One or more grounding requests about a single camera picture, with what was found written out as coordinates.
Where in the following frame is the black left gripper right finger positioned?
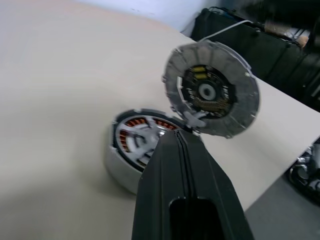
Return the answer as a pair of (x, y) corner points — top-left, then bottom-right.
(177, 129), (254, 240)

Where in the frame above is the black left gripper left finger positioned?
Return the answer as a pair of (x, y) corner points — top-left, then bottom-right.
(130, 129), (194, 240)

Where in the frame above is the grey round motor housing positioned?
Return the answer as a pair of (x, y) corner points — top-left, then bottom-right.
(103, 107), (201, 196)

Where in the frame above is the grey round hinged housing lid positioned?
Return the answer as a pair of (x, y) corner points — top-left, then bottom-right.
(161, 41), (262, 140)

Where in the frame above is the black side desk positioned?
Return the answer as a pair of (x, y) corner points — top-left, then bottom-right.
(191, 0), (320, 111)

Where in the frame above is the white cable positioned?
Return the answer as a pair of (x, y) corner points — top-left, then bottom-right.
(198, 19), (251, 44)

